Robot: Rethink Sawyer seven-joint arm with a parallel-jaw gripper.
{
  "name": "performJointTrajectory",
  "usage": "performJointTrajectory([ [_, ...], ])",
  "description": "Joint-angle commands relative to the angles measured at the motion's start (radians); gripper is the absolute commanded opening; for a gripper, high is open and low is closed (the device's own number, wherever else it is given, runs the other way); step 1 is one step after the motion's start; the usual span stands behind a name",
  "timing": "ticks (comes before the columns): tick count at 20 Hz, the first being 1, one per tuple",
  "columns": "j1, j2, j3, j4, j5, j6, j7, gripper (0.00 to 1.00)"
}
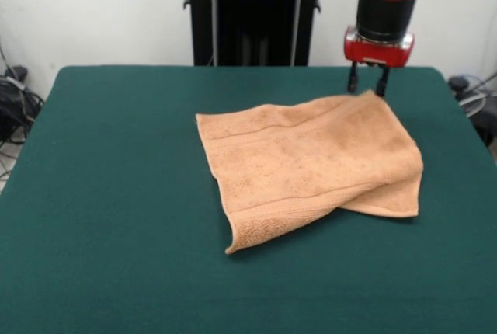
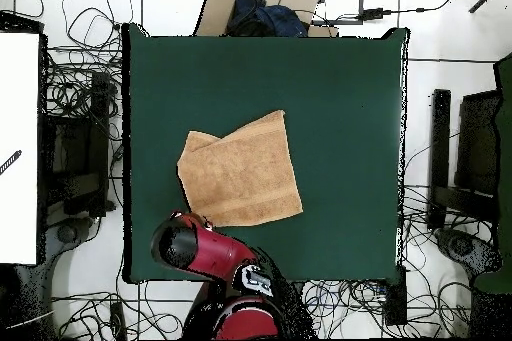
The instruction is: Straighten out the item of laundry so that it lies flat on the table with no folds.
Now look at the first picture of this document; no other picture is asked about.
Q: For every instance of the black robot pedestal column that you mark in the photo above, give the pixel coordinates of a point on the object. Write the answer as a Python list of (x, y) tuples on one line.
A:
[(252, 11)]

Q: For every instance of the tan terry towel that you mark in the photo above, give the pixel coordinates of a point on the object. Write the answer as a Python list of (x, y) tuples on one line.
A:
[(310, 163)]

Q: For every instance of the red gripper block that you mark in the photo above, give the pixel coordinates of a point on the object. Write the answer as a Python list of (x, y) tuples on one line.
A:
[(376, 54)]

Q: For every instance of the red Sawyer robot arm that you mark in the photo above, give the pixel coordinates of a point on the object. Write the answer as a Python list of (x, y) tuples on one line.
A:
[(384, 8)]

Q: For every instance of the dark green table cloth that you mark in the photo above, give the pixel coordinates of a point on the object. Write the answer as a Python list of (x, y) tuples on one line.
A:
[(77, 252)]

